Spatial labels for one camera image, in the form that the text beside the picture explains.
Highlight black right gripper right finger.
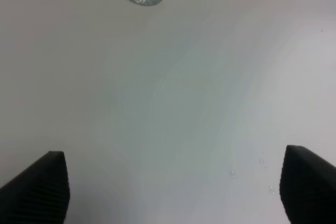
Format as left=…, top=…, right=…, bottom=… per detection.
left=279, top=145, right=335, bottom=223

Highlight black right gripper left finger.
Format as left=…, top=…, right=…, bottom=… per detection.
left=1, top=151, right=70, bottom=223

